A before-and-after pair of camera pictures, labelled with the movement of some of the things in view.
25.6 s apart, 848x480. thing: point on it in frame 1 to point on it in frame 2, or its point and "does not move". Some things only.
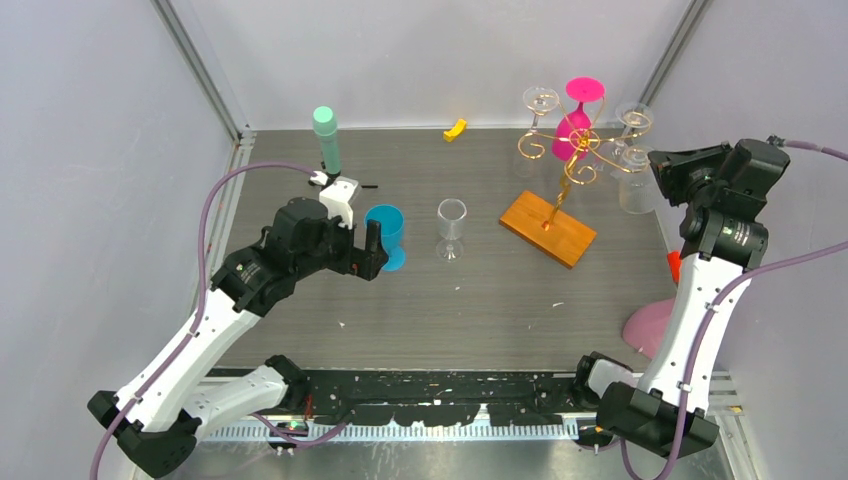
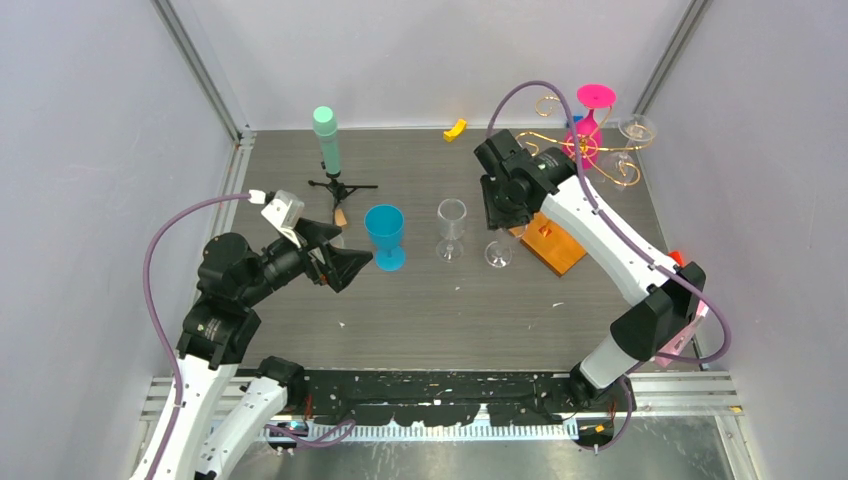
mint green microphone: [324, 122] does not move
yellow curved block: [455, 131] does not move
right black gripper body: [712, 163] to [500, 211]
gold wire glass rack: [582, 146] to [527, 137]
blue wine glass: [391, 221] does not move
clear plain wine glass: [451, 223] does not move
